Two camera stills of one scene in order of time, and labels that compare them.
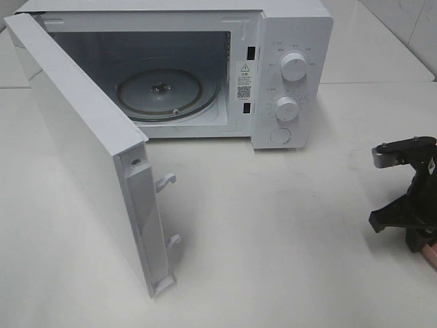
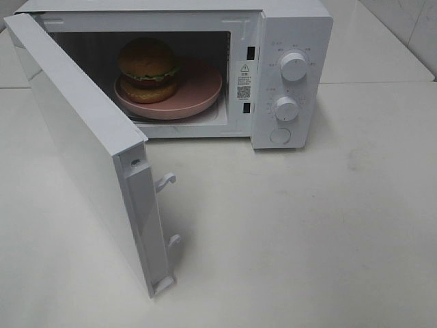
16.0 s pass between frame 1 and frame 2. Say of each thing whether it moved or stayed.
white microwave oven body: stayed
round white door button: stayed
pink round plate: moved
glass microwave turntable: moved
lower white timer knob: stayed
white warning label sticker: stayed
